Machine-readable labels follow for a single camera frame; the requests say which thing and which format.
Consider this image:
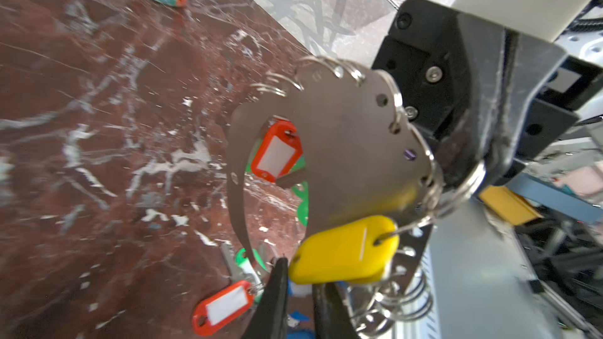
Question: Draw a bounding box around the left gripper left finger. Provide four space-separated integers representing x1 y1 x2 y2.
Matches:
242 257 288 339

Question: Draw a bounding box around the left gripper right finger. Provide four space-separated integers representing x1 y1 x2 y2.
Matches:
312 283 359 339

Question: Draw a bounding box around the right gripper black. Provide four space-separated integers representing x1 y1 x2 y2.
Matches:
373 0 602 188

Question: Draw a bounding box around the yellow key tag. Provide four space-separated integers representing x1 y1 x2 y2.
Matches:
289 216 400 285

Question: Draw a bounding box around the metal key ring plate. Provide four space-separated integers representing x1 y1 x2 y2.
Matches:
225 55 486 339

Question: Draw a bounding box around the red key tag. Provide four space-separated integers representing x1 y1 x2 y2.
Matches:
251 120 303 182
192 280 254 337

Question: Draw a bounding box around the yellow plastic bin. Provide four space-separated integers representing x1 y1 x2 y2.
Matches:
478 186 543 226

